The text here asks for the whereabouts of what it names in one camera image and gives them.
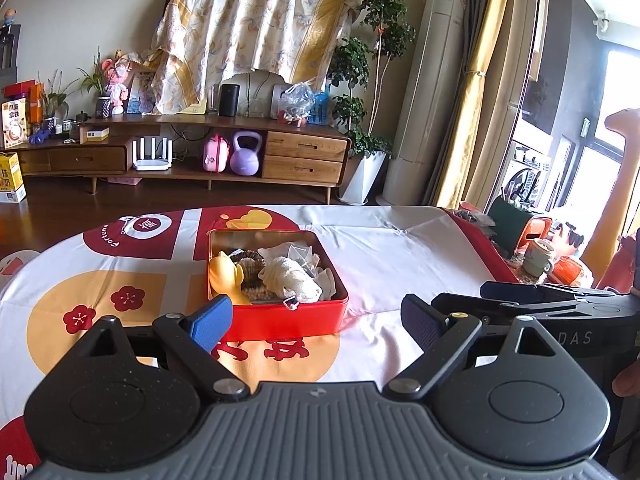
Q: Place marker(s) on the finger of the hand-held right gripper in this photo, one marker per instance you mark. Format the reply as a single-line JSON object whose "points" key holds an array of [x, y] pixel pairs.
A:
{"points": [[500, 309], [510, 290]]}

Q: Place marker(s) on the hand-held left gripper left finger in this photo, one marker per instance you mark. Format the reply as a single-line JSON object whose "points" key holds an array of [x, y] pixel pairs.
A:
{"points": [[207, 322]]}

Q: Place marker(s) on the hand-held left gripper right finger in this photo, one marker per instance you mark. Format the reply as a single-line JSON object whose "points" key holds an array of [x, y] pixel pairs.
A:
{"points": [[425, 322]]}

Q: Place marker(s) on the yellow duck toy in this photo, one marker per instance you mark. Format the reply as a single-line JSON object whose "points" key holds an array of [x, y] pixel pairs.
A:
{"points": [[225, 272]]}

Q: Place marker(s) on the red striped face mask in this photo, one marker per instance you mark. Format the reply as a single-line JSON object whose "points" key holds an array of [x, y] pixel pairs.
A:
{"points": [[247, 262]]}

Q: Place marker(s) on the red tin box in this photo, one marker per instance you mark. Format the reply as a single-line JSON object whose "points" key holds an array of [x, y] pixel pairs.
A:
{"points": [[280, 320]]}

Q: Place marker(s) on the person's right hand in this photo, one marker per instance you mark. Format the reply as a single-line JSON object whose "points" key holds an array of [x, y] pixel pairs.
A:
{"points": [[629, 382]]}

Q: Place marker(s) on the pale green mug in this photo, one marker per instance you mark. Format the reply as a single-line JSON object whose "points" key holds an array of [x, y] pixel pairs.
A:
{"points": [[537, 260]]}

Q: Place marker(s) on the orange tissue box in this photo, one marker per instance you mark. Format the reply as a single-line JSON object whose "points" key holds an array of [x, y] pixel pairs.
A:
{"points": [[532, 232]]}

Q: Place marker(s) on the orange snack packet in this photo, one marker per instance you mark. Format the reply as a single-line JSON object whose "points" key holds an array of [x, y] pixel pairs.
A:
{"points": [[570, 270]]}

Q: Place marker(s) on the dark green utensil holder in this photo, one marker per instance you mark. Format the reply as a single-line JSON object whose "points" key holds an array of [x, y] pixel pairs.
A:
{"points": [[507, 225]]}

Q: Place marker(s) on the tan curved object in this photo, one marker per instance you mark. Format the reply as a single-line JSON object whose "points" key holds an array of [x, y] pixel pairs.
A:
{"points": [[627, 185]]}

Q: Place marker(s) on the white square planter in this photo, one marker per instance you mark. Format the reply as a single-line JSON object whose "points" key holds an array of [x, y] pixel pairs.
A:
{"points": [[362, 180]]}

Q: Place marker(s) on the flat pink box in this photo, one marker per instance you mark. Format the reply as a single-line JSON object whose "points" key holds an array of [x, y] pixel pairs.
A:
{"points": [[121, 180]]}

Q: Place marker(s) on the purple kettlebell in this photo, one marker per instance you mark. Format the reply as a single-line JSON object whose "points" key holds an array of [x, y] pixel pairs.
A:
{"points": [[245, 160]]}

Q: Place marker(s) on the pink toy case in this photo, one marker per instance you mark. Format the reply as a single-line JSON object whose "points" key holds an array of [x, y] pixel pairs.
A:
{"points": [[216, 155]]}

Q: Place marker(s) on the white router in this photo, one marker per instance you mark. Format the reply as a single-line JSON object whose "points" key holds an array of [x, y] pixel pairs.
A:
{"points": [[152, 155]]}

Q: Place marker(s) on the yellow curtain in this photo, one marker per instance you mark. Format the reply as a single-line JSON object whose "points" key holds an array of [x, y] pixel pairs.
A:
{"points": [[475, 100]]}

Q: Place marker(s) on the white round stool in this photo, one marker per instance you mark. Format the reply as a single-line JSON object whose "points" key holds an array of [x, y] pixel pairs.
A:
{"points": [[15, 270]]}

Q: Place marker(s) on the wooden media cabinet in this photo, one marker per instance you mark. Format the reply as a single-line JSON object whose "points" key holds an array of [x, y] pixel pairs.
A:
{"points": [[305, 147]]}

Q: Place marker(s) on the white standing air conditioner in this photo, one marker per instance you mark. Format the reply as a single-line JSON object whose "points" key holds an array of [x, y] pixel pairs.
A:
{"points": [[425, 100]]}

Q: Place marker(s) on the small white box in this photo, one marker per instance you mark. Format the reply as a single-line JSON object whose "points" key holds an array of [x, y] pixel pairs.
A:
{"points": [[95, 134]]}

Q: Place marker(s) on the clear drinking glass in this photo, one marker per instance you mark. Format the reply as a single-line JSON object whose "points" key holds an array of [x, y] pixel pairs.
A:
{"points": [[214, 100]]}

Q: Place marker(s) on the black cylinder speaker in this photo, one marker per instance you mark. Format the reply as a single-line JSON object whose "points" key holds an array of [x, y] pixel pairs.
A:
{"points": [[230, 100]]}

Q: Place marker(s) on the grey rectangular device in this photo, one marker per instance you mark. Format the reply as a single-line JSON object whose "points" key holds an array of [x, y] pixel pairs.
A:
{"points": [[278, 100]]}

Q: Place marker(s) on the clear plastic bag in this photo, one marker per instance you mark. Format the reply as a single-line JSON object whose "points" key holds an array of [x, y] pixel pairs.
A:
{"points": [[295, 102]]}

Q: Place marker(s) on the blue bottle pack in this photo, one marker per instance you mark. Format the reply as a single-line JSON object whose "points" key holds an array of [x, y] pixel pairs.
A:
{"points": [[320, 110]]}

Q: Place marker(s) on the leafy plant in striped vase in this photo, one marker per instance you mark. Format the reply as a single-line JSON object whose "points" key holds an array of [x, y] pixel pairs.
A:
{"points": [[103, 107]]}

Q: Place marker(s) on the yellow carton box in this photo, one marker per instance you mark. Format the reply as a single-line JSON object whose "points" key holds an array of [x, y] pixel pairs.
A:
{"points": [[11, 177]]}

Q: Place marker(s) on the blue toy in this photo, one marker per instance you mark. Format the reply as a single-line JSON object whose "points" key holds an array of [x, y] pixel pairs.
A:
{"points": [[39, 137]]}

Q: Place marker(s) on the pink doll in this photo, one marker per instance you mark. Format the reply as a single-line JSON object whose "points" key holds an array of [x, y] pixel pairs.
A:
{"points": [[117, 85]]}

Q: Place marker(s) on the small thin potted plant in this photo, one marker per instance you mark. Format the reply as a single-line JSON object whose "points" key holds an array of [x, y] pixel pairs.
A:
{"points": [[50, 122]]}

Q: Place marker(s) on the tall green potted tree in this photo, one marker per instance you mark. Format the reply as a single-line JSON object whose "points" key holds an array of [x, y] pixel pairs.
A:
{"points": [[350, 70]]}

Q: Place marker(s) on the brown drink mix box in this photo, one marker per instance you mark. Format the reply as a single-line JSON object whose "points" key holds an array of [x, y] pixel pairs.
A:
{"points": [[15, 125]]}

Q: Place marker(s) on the red and orange boxes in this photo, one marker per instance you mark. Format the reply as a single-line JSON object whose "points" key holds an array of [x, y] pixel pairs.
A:
{"points": [[35, 97]]}

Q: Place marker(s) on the floral yellow cloth cover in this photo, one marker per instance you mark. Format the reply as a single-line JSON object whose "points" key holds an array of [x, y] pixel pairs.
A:
{"points": [[250, 25]]}

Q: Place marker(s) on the black water dispenser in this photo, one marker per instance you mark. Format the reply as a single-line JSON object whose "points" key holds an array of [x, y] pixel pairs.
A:
{"points": [[10, 55]]}

